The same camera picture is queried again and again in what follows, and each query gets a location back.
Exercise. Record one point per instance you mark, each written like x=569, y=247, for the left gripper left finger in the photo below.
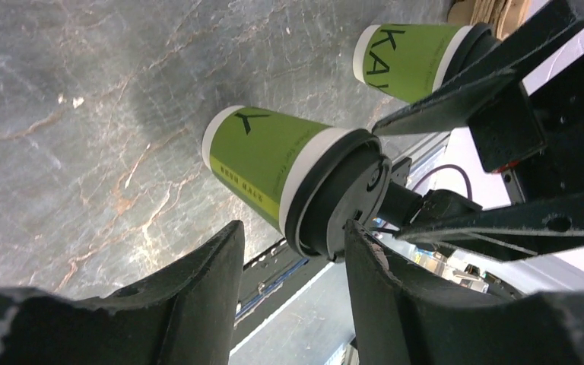
x=181, y=314

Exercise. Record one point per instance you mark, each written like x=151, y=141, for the brown pulp cup carrier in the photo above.
x=504, y=16

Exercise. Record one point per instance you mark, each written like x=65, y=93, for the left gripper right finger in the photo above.
x=405, y=314

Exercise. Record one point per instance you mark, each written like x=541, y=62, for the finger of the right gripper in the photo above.
x=509, y=234
x=450, y=106

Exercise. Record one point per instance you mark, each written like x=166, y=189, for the green paper coffee cup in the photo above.
x=409, y=61

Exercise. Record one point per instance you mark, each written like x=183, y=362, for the black cup lid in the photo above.
x=468, y=45
x=339, y=175

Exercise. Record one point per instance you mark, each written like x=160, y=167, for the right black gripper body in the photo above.
x=535, y=143

